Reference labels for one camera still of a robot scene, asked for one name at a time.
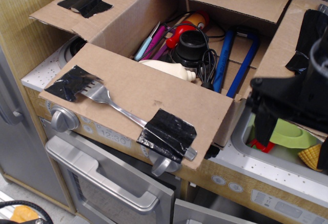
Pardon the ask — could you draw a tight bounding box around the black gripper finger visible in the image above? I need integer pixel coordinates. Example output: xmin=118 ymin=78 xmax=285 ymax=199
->
xmin=254 ymin=106 xmax=278 ymax=146
xmin=317 ymin=137 xmax=328 ymax=170

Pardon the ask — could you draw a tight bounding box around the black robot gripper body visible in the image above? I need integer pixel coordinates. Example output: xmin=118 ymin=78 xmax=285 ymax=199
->
xmin=247 ymin=38 xmax=327 ymax=133

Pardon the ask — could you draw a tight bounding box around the large brown cardboard box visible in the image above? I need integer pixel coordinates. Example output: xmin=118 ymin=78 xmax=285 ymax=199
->
xmin=31 ymin=0 xmax=322 ymax=169

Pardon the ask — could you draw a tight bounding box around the yellow toy corn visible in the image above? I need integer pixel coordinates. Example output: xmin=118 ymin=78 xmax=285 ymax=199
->
xmin=298 ymin=144 xmax=322 ymax=172

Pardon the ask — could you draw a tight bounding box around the green plastic plate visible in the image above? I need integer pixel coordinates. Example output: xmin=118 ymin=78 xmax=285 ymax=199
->
xmin=247 ymin=114 xmax=317 ymax=149

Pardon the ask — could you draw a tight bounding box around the red toy piece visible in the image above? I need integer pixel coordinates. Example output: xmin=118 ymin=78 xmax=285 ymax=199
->
xmin=247 ymin=139 xmax=275 ymax=153

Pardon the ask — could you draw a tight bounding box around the silver toy sink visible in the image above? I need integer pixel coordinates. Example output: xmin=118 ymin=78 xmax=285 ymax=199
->
xmin=231 ymin=107 xmax=327 ymax=185

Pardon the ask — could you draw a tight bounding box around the black block under box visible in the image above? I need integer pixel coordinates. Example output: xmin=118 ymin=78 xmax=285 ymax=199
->
xmin=204 ymin=146 xmax=220 ymax=160

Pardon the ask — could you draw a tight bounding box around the black tape on right flap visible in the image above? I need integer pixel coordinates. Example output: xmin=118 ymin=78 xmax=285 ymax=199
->
xmin=285 ymin=9 xmax=327 ymax=75

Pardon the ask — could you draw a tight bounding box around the black tape on flap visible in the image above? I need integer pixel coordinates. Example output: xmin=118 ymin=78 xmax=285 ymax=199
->
xmin=57 ymin=0 xmax=113 ymax=18
xmin=285 ymin=9 xmax=327 ymax=75

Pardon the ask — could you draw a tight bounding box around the silver knife on right flap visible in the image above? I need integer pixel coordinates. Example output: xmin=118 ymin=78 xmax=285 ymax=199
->
xmin=318 ymin=4 xmax=328 ymax=14

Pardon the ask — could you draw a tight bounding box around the blue u-shaped tube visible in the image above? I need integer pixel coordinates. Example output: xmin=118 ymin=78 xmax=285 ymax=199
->
xmin=213 ymin=28 xmax=260 ymax=98

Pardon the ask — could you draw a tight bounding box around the black cylindrical blender base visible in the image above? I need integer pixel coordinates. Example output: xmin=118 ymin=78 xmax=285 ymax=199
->
xmin=168 ymin=30 xmax=208 ymax=72

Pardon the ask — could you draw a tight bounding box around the cream squeeze bottle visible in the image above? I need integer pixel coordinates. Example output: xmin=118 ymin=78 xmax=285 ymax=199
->
xmin=139 ymin=59 xmax=196 ymax=82

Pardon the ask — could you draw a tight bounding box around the right silver stove knob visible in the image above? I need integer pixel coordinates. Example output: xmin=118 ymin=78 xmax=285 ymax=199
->
xmin=149 ymin=150 xmax=181 ymax=176

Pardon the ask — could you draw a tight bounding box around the silver stove knob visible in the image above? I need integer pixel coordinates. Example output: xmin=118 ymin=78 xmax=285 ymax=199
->
xmin=51 ymin=106 xmax=79 ymax=133
xmin=149 ymin=150 xmax=181 ymax=176

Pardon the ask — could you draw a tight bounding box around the silver dishwasher door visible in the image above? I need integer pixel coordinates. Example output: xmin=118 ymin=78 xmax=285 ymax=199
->
xmin=173 ymin=199 xmax=253 ymax=224

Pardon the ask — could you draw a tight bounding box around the red toy utensil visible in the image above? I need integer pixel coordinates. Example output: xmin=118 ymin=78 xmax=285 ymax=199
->
xmin=166 ymin=24 xmax=196 ymax=49

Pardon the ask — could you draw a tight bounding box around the orange toy bottle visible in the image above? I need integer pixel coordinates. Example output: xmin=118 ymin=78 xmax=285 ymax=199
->
xmin=184 ymin=10 xmax=210 ymax=29

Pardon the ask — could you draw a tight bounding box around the wooden toy kitchen unit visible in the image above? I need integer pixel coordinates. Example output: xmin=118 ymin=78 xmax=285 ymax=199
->
xmin=1 ymin=0 xmax=327 ymax=223

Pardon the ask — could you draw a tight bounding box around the silver fork on flap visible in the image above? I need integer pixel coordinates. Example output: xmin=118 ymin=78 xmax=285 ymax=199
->
xmin=81 ymin=80 xmax=197 ymax=161

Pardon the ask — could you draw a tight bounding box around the silver oven door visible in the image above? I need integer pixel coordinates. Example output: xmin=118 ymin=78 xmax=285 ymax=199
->
xmin=45 ymin=136 xmax=174 ymax=223

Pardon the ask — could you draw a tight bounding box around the black tape over fork tines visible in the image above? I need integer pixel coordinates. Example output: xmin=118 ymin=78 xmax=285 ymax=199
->
xmin=45 ymin=65 xmax=101 ymax=102

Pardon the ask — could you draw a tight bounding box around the left silver stove knob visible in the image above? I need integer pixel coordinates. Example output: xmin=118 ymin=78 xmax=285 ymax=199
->
xmin=51 ymin=106 xmax=79 ymax=133

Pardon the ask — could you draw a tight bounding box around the silver toy stove burner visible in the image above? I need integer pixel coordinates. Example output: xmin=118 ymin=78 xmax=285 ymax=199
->
xmin=58 ymin=36 xmax=87 ymax=69

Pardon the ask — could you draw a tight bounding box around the black tape on left flap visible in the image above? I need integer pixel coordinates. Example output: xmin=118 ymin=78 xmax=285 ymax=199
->
xmin=57 ymin=0 xmax=113 ymax=18

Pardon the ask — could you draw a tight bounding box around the grey toy refrigerator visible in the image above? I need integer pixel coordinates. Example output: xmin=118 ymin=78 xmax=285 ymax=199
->
xmin=1 ymin=53 xmax=68 ymax=206

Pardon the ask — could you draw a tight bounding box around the orange object bottom left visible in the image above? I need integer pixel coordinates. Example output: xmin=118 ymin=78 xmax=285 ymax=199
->
xmin=10 ymin=206 xmax=39 ymax=223

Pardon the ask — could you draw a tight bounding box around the black coiled cable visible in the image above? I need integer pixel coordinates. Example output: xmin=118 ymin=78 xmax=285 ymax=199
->
xmin=196 ymin=49 xmax=218 ymax=90

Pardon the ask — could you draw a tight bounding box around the black tape over fork handle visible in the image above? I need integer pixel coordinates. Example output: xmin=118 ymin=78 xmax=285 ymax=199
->
xmin=137 ymin=109 xmax=197 ymax=163

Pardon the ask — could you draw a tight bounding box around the purple handled utensil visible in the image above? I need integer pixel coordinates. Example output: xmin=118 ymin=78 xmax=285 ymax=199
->
xmin=137 ymin=23 xmax=167 ymax=61

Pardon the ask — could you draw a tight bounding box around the light blue handled knife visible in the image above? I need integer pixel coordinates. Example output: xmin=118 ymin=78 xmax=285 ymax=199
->
xmin=134 ymin=22 xmax=160 ymax=60

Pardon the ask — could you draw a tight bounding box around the black cable bottom left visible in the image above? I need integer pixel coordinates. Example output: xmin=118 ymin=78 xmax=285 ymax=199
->
xmin=0 ymin=200 xmax=52 ymax=224

